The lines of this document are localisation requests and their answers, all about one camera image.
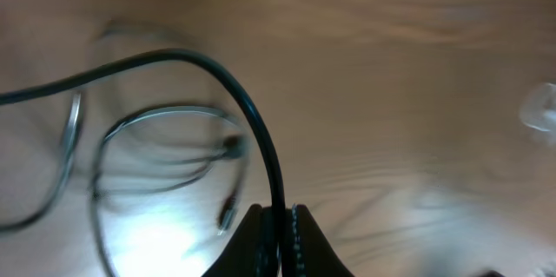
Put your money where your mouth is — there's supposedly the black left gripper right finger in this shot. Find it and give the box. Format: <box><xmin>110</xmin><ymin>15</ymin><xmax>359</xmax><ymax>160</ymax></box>
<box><xmin>281</xmin><ymin>205</ymin><xmax>354</xmax><ymax>277</ymax></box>

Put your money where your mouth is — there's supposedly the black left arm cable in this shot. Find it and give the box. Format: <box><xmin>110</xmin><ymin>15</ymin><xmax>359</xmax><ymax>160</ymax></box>
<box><xmin>0</xmin><ymin>47</ymin><xmax>288</xmax><ymax>277</ymax></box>

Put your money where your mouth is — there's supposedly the white USB cable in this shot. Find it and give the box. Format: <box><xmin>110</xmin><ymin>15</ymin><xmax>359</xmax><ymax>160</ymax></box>
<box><xmin>519</xmin><ymin>81</ymin><xmax>556</xmax><ymax>146</ymax></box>

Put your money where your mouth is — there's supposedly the black USB cable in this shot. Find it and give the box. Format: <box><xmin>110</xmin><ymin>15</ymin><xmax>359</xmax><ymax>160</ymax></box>
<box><xmin>0</xmin><ymin>18</ymin><xmax>251</xmax><ymax>277</ymax></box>

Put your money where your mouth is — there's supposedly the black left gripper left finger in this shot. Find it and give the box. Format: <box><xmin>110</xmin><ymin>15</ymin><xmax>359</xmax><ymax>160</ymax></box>
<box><xmin>202</xmin><ymin>204</ymin><xmax>278</xmax><ymax>277</ymax></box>

